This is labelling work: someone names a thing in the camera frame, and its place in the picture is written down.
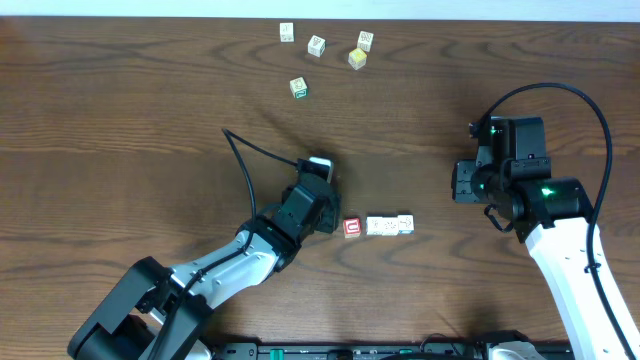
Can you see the yellow top wooden block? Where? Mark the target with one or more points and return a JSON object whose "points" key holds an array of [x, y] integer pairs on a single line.
{"points": [[357, 58]]}

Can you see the white block top right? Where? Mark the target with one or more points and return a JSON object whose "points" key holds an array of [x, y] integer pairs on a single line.
{"points": [[365, 41]]}

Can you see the white block red bug drawing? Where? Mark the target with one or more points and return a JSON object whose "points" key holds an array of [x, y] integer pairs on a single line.
{"points": [[390, 226]]}

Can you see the white block black drawing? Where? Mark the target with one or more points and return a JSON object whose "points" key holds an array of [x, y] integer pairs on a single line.
{"points": [[316, 46]]}

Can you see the acorn picture wooden block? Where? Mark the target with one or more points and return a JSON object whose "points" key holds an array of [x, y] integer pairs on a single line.
{"points": [[405, 224]]}

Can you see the green letter wooden block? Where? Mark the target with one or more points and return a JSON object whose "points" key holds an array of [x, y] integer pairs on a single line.
{"points": [[298, 88]]}

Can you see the red letter wooden block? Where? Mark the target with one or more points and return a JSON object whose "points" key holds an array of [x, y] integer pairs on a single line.
{"points": [[352, 227]]}

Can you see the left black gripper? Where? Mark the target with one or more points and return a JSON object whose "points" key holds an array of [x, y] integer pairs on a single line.
{"points": [[327, 211]]}

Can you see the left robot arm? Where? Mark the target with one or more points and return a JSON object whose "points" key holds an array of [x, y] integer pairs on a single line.
{"points": [[157, 312]]}

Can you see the white block blue edge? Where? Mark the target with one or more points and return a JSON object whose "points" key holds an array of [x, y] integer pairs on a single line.
{"points": [[375, 225]]}

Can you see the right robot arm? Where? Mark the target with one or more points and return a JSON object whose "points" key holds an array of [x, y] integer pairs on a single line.
{"points": [[594, 314]]}

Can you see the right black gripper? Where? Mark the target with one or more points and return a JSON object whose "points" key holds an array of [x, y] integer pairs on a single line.
{"points": [[463, 173]]}

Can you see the white block top left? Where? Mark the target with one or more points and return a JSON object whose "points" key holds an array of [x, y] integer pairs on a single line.
{"points": [[286, 31]]}

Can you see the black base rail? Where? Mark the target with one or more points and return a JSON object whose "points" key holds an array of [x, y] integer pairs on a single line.
{"points": [[242, 351]]}

